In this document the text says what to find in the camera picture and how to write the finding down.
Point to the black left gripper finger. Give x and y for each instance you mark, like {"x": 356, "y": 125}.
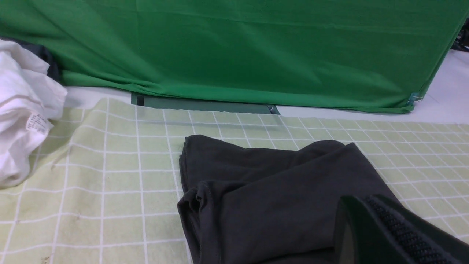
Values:
{"x": 377, "y": 230}

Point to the dark gray long-sleeved shirt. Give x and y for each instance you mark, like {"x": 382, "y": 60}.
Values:
{"x": 268, "y": 206}

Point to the white crumpled shirt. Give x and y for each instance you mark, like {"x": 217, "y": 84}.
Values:
{"x": 29, "y": 100}

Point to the metal binder clip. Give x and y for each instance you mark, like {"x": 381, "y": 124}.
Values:
{"x": 414, "y": 97}

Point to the green backdrop cloth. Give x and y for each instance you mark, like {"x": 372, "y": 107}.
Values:
{"x": 362, "y": 55}

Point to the dark green flat bar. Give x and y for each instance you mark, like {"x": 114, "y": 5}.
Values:
{"x": 159, "y": 102}

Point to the light green checkered tablecloth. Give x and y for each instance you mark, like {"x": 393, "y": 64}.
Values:
{"x": 104, "y": 185}

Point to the dark gray garment behind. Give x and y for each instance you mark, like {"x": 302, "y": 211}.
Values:
{"x": 54, "y": 70}

